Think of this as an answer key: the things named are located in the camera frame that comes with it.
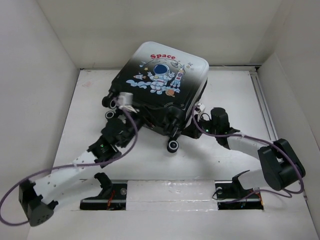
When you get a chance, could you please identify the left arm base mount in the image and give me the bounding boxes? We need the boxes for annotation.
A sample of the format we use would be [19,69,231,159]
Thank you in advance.
[79,172,128,211]

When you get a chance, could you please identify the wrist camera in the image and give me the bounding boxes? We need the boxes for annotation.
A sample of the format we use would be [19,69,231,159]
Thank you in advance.
[116,92,137,113]
[195,102,206,115]

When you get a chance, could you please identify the aluminium rail frame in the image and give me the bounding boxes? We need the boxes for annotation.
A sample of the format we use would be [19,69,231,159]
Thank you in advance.
[79,64,288,161]

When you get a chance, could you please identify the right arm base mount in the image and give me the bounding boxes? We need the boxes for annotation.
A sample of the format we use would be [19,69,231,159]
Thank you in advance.
[212,170,264,210]

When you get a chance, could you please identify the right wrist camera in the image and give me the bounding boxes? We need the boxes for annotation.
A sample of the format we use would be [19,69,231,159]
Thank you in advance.
[195,102,206,115]

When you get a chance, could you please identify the black kids suitcase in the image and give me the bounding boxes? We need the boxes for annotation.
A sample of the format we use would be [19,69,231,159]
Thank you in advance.
[102,41,209,153]

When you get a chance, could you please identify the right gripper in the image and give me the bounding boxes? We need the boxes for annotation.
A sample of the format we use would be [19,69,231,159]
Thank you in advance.
[181,113,219,139]

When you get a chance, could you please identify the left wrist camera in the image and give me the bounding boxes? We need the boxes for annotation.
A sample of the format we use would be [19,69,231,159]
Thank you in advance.
[116,92,137,113]

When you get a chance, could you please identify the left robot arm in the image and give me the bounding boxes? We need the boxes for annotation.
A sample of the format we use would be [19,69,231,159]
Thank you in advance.
[18,114,143,227]

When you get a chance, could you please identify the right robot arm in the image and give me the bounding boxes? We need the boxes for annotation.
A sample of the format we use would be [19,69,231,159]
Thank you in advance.
[190,104,306,197]

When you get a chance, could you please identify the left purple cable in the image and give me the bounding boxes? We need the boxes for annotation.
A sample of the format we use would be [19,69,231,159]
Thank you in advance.
[0,106,140,226]

